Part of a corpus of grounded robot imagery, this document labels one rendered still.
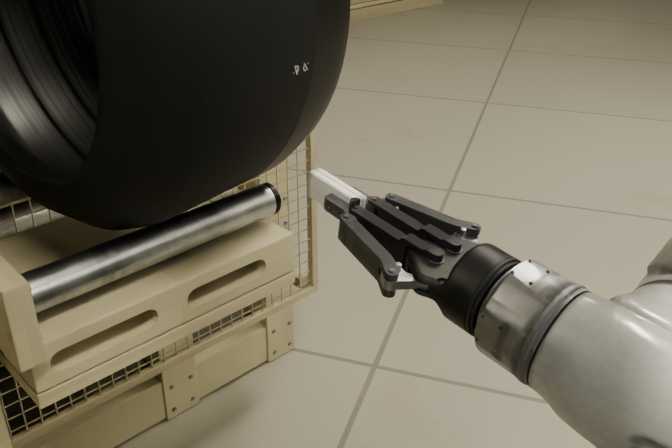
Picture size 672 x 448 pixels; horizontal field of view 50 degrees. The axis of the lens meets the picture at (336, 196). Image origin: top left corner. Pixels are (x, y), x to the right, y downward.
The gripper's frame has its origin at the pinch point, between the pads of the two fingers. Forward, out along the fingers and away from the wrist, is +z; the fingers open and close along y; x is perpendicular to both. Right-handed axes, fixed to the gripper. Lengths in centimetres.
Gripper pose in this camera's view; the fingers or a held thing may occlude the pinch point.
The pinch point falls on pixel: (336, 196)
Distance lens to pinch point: 72.4
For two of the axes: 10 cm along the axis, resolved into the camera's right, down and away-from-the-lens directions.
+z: -6.8, -4.4, 5.9
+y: -7.3, 3.0, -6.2
